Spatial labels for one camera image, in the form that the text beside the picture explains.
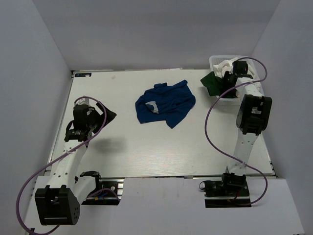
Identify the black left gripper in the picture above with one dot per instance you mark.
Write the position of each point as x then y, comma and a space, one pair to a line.
94, 111

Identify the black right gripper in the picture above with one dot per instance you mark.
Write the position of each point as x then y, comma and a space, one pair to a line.
226, 75

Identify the dark green t shirt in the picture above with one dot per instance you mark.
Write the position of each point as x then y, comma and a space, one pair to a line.
216, 86

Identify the blue t shirt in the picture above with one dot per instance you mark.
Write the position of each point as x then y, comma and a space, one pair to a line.
164, 102

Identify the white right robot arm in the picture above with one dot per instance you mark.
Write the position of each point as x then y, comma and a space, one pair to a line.
252, 118

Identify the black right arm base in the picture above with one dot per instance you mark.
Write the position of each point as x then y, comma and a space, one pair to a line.
229, 192

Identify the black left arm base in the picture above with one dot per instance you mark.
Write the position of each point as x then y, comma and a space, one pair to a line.
107, 192

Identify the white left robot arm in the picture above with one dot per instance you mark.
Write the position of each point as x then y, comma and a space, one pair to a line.
58, 203

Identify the white plastic basket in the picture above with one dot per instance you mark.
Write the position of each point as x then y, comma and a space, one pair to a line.
213, 60

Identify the white cloth in basket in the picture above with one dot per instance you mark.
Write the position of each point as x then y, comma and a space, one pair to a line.
222, 66

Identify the blue table label sticker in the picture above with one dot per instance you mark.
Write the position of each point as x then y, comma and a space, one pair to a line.
83, 75

